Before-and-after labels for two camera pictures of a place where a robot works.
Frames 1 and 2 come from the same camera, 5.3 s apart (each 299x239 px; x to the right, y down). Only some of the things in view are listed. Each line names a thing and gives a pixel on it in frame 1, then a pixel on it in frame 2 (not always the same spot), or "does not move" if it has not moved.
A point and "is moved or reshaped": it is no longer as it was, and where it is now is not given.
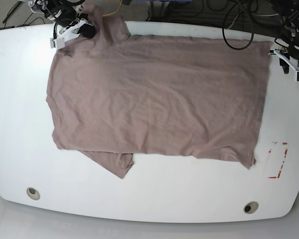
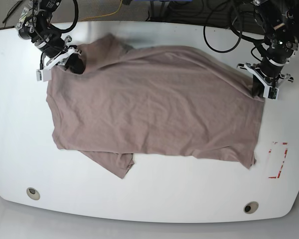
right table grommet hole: [250, 207] does not move
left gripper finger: [88, 31] to [75, 63]
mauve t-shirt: [110, 95] is moved or reshaped
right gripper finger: [285, 65] to [258, 87]
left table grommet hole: [33, 193] does not move
